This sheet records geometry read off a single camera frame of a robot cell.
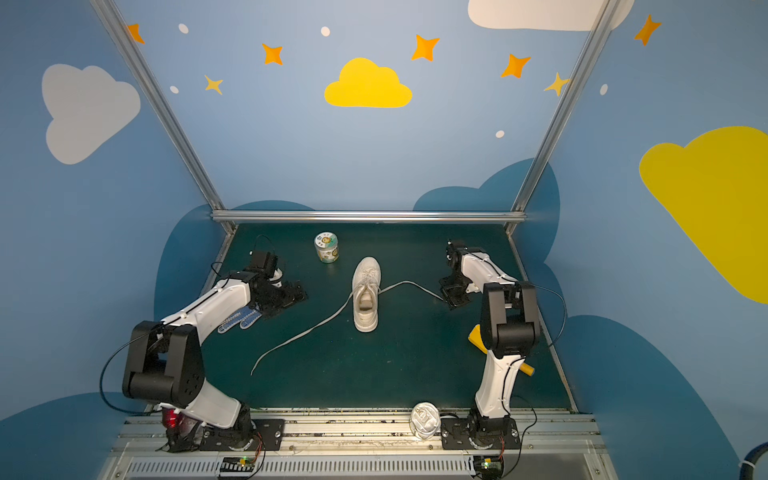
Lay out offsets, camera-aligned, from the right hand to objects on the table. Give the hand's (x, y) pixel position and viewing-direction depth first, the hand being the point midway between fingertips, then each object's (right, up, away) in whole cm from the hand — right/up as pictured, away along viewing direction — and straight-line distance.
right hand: (447, 296), depth 97 cm
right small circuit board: (+6, -39, -24) cm, 46 cm away
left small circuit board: (-57, -39, -24) cm, 73 cm away
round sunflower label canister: (-42, +17, +9) cm, 46 cm away
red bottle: (-74, -28, -23) cm, 82 cm away
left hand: (-49, -1, -5) cm, 49 cm away
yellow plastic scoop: (+8, -13, -5) cm, 16 cm away
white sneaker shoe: (-27, +5, -3) cm, 27 cm away
